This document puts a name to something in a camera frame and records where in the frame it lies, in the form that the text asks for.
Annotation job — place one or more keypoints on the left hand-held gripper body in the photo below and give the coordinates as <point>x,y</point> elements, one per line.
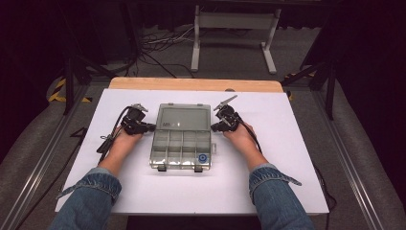
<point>133,121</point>

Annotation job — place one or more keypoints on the black metal stand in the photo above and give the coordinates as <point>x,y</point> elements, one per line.
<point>330,92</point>
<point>68,86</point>

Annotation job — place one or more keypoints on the yellow black floor tape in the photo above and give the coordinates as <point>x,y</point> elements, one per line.
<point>57,92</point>

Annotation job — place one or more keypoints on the aluminium floor rail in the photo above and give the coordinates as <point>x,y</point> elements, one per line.
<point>38,169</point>
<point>348,166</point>

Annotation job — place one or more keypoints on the person's right hand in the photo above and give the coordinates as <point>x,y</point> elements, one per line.
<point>242,137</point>

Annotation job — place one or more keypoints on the transparent grey compartment box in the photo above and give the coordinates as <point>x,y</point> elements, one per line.
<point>180,143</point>

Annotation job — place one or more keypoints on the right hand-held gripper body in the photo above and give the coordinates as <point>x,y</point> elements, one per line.
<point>229,118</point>

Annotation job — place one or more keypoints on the blue round cap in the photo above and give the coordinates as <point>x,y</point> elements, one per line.
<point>202,158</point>

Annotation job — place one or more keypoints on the white metal table frame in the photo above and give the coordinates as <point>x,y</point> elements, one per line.
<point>234,20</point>

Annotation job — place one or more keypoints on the person's left hand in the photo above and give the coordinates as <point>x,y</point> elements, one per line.
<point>124,142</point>

